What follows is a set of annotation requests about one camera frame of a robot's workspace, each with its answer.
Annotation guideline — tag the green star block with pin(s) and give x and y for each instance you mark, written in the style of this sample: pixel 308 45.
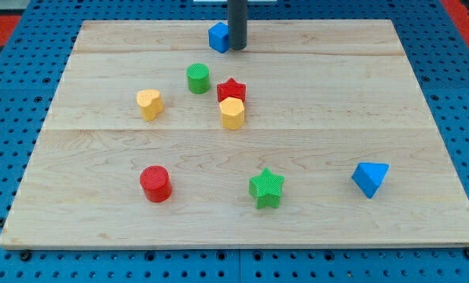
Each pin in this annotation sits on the green star block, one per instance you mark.
pixel 266 189

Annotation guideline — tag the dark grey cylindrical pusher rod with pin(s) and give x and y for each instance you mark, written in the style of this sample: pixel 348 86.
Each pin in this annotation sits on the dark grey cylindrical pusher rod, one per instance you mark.
pixel 237 23

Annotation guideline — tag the red cylinder block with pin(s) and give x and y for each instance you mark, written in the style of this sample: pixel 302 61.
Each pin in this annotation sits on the red cylinder block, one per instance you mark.
pixel 155 182

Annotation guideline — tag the red star block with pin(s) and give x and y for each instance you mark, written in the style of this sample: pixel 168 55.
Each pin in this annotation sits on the red star block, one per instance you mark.
pixel 231 88

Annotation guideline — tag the yellow hexagon block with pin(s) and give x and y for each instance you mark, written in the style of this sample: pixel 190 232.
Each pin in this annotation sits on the yellow hexagon block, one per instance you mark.
pixel 232 113

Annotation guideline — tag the blue cube block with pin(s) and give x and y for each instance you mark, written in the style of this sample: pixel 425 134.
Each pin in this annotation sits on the blue cube block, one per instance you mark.
pixel 218 37

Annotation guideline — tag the green cylinder block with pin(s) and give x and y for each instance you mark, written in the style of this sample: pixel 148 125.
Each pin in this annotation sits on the green cylinder block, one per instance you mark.
pixel 198 77

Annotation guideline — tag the blue triangle block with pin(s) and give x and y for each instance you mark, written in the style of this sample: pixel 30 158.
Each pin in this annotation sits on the blue triangle block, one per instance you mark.
pixel 369 177

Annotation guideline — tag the yellow heart block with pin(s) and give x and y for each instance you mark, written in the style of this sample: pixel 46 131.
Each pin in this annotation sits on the yellow heart block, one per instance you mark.
pixel 150 103

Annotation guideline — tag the light wooden board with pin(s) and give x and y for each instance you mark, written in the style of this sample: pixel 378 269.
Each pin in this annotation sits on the light wooden board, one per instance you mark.
pixel 322 96

